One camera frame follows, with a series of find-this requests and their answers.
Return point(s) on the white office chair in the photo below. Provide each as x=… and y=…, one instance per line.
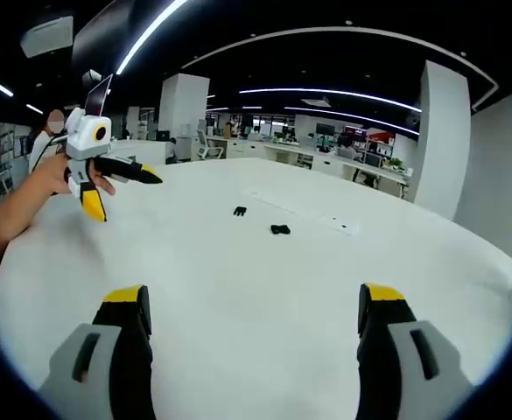
x=209, y=146

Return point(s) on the white office desk row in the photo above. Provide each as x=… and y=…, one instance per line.
x=325, y=159

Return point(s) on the black pronged plastic buckle part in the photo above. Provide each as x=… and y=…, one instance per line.
x=240, y=212

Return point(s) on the tilted dark monitor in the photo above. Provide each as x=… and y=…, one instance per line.
x=99, y=97

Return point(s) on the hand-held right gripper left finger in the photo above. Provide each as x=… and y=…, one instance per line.
x=102, y=350

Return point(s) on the white ceiling air conditioner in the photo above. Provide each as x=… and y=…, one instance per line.
x=47, y=36

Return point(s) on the person's left hand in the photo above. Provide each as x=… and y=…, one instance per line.
x=61, y=172

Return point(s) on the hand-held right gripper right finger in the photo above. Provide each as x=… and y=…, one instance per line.
x=406, y=350

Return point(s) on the black socket plastic buckle part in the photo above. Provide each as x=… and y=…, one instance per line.
x=279, y=229

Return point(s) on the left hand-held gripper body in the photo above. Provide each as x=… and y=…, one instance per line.
x=87, y=135

